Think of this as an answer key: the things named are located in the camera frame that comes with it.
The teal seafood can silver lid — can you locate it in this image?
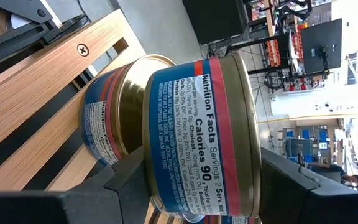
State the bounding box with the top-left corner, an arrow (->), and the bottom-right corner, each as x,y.
154,213 -> 260,224

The person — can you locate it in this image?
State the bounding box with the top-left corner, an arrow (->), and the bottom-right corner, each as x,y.
306,162 -> 358,194

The wooden slatted shelf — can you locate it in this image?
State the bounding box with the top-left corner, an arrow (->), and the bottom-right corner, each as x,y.
0,8 -> 183,224

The black aluminium table frame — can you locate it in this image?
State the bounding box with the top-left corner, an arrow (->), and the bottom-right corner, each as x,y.
0,0 -> 90,72

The white pillar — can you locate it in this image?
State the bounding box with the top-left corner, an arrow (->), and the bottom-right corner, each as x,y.
270,88 -> 358,118

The Wild Planet can gold lid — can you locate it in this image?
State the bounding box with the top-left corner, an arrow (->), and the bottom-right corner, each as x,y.
79,54 -> 177,167

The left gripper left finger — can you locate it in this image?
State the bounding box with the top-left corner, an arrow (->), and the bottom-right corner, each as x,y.
0,146 -> 151,224

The large black box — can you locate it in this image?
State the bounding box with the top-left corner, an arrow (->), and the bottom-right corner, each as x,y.
181,0 -> 249,45

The black monitor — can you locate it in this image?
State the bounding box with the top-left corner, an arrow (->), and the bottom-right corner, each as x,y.
300,17 -> 344,75

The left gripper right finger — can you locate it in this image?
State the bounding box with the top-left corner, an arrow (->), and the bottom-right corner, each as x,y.
258,146 -> 358,224

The gold-lidded seafood can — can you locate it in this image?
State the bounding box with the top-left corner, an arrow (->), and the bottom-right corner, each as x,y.
142,52 -> 263,218

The storage rack with bins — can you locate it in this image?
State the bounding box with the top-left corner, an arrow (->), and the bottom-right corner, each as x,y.
280,118 -> 347,166

